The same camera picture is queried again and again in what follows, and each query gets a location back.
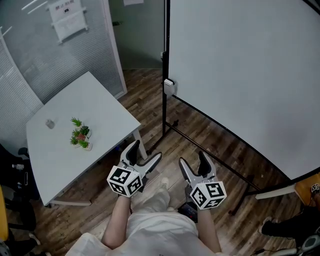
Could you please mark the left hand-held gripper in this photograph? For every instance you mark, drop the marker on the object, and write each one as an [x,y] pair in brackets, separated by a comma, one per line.
[124,181]

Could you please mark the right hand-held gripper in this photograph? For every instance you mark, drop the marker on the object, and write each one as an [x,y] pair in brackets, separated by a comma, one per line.
[208,195]

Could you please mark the white whiteboard box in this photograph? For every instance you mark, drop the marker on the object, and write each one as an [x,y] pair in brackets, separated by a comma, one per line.
[169,87]

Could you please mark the person's left forearm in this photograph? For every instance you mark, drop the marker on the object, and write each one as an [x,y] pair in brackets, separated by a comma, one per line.
[116,222]

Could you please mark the person's right forearm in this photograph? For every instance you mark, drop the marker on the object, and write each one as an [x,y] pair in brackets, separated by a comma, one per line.
[208,230]

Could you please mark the large whiteboard with black stand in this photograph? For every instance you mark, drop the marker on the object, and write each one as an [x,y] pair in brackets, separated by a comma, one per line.
[245,75]

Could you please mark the person's white shoe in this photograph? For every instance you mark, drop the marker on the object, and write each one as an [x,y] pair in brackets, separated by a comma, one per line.
[165,183]

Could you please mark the person's light trouser leg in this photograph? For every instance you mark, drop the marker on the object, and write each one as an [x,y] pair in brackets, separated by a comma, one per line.
[157,200]

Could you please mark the black waist device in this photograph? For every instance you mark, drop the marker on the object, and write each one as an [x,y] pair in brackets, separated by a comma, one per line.
[190,212]

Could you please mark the small green potted plant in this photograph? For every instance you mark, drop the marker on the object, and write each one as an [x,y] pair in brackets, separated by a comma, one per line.
[84,144]
[85,130]
[73,141]
[76,122]

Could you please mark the small reddish potted plant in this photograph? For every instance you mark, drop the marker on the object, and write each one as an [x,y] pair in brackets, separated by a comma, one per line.
[79,135]

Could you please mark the white table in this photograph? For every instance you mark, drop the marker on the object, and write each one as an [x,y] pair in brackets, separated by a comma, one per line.
[75,150]

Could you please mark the person's white shirt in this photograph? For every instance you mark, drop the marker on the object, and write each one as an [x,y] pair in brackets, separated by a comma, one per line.
[150,235]

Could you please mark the small grey jar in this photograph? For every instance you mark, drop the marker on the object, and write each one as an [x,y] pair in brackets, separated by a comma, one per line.
[50,123]

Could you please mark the yellow wooden cabinet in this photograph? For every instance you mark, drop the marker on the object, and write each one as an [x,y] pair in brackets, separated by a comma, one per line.
[310,190]

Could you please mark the small clear bottle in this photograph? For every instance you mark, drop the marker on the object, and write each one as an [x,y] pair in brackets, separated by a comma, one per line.
[17,166]

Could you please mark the black office chair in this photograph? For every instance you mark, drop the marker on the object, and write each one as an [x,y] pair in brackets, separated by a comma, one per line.
[17,195]

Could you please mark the white wall rack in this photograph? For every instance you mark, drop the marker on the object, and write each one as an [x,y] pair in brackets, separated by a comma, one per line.
[68,20]

